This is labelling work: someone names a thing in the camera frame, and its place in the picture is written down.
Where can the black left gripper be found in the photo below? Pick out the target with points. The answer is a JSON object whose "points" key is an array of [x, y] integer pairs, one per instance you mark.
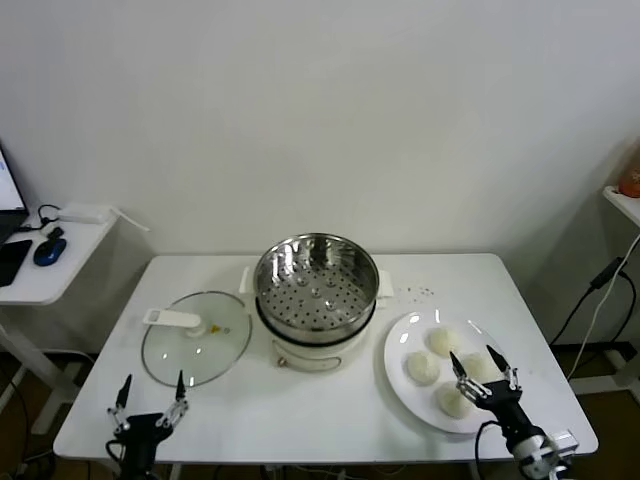
{"points": [[142, 435]]}

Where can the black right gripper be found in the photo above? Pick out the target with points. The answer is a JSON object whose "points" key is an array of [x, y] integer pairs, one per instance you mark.
{"points": [[502, 400]]}

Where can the white steamed baozi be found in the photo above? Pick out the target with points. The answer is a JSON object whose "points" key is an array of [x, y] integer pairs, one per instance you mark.
{"points": [[442, 341], [422, 367], [479, 367], [450, 400]]}

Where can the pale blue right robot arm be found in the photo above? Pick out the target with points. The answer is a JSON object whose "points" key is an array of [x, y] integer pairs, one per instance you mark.
{"points": [[535, 450]]}

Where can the stainless steel steamer basket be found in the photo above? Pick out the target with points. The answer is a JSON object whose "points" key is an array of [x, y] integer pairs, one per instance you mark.
{"points": [[280, 310]]}

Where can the glass pot lid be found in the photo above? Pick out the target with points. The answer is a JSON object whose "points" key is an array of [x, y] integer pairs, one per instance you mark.
{"points": [[170, 360]]}

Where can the white round plate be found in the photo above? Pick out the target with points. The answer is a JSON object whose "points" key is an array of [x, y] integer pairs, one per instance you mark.
{"points": [[400, 350]]}

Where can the scattered dark crumbs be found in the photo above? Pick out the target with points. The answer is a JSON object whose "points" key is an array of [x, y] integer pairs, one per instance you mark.
{"points": [[426, 290]]}

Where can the white side desk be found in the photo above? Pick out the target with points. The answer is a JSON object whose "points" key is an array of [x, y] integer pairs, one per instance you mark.
{"points": [[60, 280]]}

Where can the white electric cooker base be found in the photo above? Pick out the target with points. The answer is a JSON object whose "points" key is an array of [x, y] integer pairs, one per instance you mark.
{"points": [[310, 357]]}

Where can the blue computer mouse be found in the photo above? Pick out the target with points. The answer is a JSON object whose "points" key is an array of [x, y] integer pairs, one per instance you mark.
{"points": [[50, 251]]}

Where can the black phone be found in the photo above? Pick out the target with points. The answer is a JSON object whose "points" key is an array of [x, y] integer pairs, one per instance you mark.
{"points": [[12, 260]]}

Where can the white rectangular box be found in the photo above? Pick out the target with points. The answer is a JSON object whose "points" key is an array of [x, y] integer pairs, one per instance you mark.
{"points": [[82, 213]]}

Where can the orange object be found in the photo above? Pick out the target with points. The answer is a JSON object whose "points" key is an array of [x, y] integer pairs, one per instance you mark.
{"points": [[631, 182]]}

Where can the black laptop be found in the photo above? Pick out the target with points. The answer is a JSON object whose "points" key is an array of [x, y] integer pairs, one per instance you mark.
{"points": [[7, 190]]}

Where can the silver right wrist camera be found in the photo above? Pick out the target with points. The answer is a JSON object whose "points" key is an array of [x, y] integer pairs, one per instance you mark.
{"points": [[565, 440]]}

